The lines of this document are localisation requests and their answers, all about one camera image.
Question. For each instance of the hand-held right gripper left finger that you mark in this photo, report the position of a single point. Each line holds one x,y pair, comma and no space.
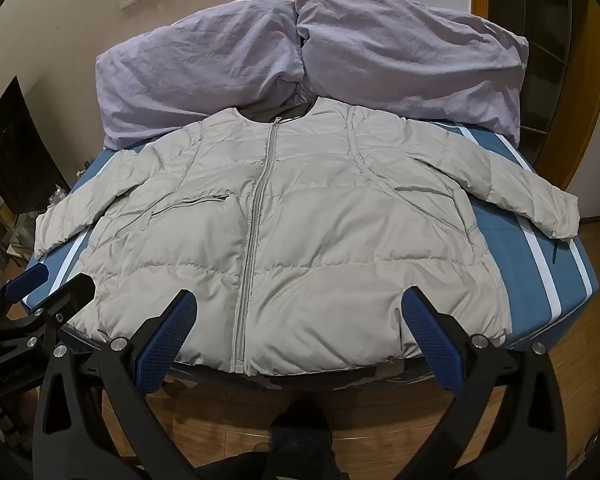
167,341

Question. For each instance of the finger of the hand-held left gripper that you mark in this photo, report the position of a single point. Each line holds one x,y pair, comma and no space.
27,276
72,292

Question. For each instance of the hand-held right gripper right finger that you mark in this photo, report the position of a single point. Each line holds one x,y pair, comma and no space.
430,345

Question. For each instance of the beige puffer jacket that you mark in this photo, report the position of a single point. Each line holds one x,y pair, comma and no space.
320,240

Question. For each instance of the black television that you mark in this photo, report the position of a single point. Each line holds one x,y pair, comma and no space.
15,160

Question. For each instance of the blue white striped bed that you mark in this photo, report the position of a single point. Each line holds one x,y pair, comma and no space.
527,280

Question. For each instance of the person's black shoe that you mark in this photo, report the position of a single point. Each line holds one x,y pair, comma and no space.
300,430

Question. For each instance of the lavender pillow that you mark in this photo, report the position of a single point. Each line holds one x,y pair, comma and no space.
405,55
195,75

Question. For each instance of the dark glass door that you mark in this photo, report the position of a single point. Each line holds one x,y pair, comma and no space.
530,35

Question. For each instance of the wooden door frame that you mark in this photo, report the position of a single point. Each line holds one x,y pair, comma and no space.
587,85

